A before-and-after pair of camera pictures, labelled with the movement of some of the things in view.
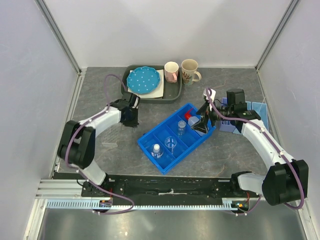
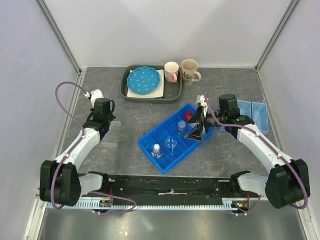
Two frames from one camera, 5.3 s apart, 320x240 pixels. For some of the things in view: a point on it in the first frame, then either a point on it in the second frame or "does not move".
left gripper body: [132, 121] to [110, 117]
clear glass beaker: [170, 142] does not move
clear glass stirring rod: [261, 105] does not move
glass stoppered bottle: [181, 124] does not move
